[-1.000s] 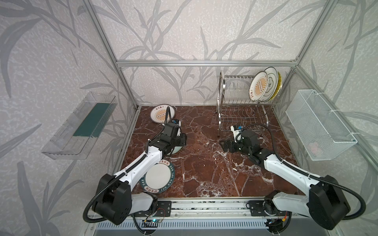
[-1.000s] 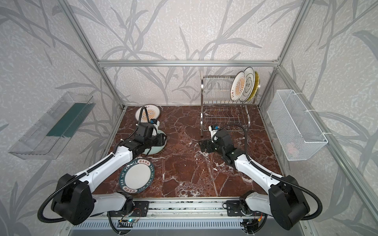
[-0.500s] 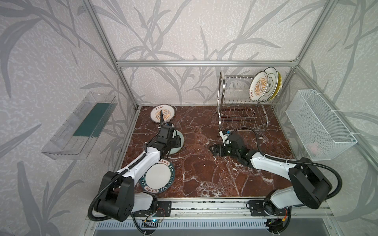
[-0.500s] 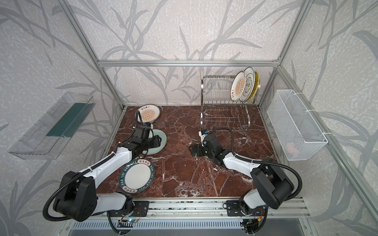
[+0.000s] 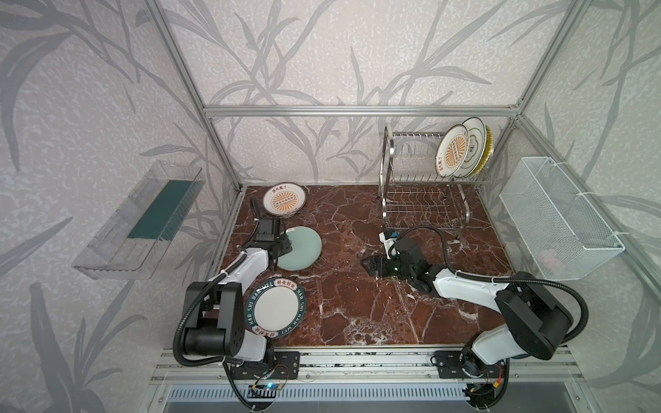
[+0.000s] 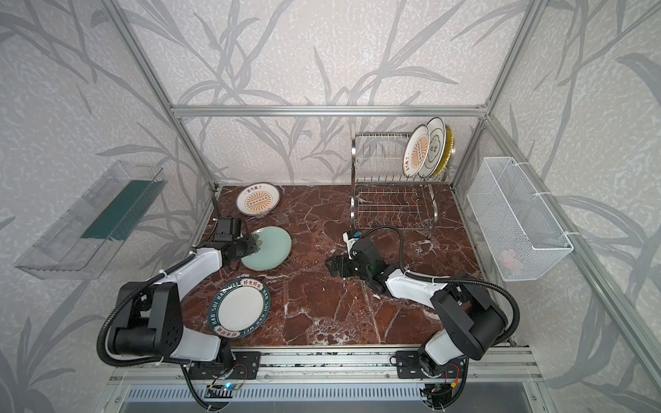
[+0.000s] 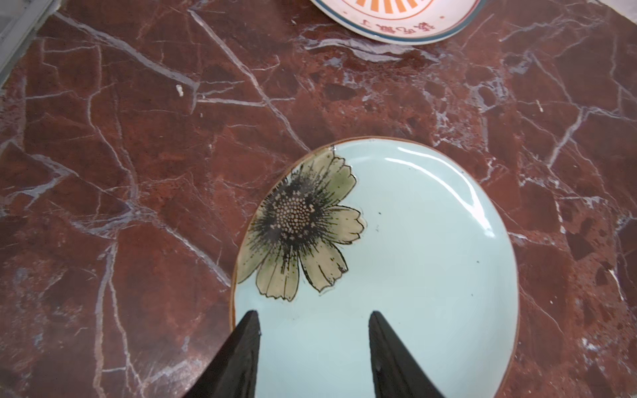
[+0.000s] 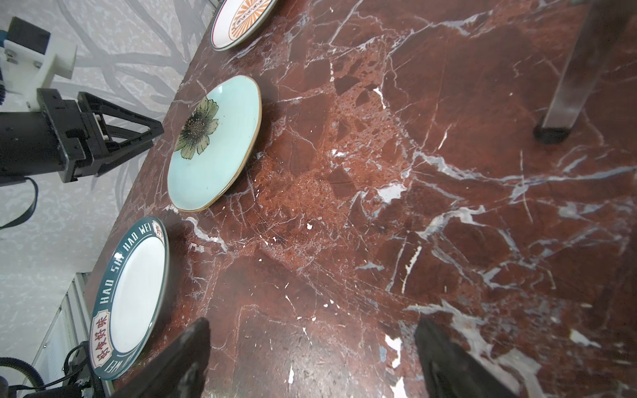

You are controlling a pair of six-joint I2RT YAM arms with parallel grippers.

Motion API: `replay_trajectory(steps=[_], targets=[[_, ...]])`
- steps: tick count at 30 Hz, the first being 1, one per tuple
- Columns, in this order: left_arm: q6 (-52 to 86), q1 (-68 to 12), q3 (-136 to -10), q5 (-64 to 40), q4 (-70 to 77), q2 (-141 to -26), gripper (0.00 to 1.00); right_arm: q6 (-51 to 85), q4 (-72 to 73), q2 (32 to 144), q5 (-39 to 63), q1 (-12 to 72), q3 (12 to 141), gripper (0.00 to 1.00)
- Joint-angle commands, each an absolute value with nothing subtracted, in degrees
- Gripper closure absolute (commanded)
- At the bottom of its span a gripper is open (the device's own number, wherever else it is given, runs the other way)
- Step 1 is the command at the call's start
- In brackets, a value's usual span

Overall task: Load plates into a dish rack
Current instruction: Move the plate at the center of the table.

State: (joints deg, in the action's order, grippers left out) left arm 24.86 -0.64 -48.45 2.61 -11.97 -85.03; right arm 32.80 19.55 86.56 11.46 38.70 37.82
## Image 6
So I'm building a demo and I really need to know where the green flower plate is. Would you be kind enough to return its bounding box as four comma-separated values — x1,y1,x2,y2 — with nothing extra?
241,226,292,271

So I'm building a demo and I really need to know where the small orange sunburst plate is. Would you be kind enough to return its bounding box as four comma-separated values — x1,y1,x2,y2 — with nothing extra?
403,125,430,177

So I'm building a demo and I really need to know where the white plate green rim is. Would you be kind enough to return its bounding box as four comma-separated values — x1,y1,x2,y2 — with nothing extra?
418,117,446,178

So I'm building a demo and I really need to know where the yellow woven bamboo plate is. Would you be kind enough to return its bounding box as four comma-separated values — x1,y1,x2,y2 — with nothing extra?
432,124,454,177

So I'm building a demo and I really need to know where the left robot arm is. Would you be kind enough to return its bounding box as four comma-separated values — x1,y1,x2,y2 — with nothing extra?
96,218,260,368

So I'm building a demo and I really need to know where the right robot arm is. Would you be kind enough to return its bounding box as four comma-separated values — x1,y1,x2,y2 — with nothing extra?
325,237,521,379

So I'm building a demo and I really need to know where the stainless steel dish rack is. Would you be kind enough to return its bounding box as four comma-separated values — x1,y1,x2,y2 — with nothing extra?
350,132,455,232

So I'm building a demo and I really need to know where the large orange sunburst plate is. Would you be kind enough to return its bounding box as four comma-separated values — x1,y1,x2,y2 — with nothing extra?
236,182,281,216

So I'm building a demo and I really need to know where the white plate dark lettered rim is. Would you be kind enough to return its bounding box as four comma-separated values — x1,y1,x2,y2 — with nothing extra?
208,277,271,339

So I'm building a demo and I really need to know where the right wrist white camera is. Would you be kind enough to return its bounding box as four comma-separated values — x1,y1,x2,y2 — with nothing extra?
343,231,361,259

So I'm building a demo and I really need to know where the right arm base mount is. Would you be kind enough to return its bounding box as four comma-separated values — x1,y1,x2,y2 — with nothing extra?
389,350,466,380

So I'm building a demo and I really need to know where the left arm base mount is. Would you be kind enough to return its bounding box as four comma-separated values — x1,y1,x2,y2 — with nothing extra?
189,351,262,380

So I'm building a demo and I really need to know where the aluminium frame rail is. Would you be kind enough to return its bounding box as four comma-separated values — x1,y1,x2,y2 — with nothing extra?
171,105,486,117

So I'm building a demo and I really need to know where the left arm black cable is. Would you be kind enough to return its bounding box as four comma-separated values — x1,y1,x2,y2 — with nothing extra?
95,193,228,413

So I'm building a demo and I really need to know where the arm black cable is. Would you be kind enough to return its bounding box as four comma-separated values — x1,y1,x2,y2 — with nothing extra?
95,193,228,413
350,225,521,409

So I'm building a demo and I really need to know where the clear plastic wall shelf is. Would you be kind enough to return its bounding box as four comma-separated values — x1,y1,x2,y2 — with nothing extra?
15,161,167,280

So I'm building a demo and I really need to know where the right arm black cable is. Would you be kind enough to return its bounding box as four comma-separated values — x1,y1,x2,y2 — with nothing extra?
350,225,521,409

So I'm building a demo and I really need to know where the white wire mesh basket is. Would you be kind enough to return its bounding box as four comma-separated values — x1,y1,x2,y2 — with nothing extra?
468,157,573,282

